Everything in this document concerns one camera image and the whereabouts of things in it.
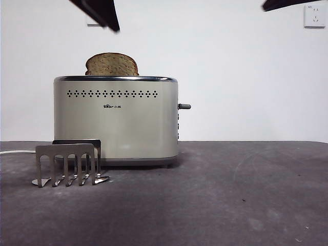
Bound white wall socket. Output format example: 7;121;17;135
303;4;326;29
86;15;104;27

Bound stainless steel toast rack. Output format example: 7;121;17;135
31;139;111;188

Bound brown-crusted bread slice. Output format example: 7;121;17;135
85;52;140;77

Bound cream two-slot toaster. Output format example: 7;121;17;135
53;75;179;169

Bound white power cord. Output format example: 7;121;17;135
0;150;37;156

